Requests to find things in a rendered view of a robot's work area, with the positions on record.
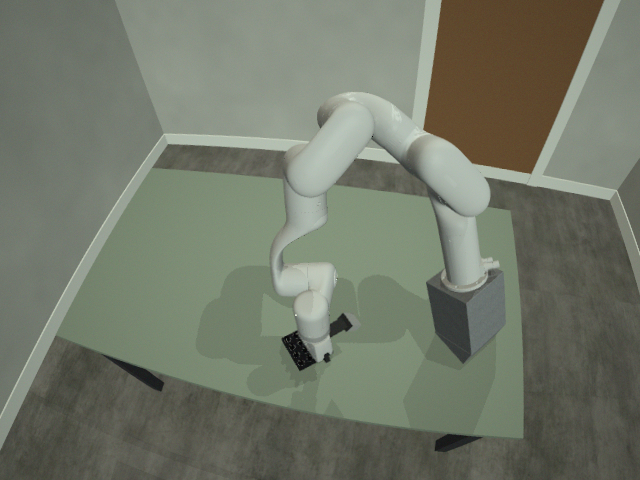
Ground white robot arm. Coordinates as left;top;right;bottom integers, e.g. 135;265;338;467
270;92;500;343

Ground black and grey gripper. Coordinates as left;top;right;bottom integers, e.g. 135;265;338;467
298;332;333;363

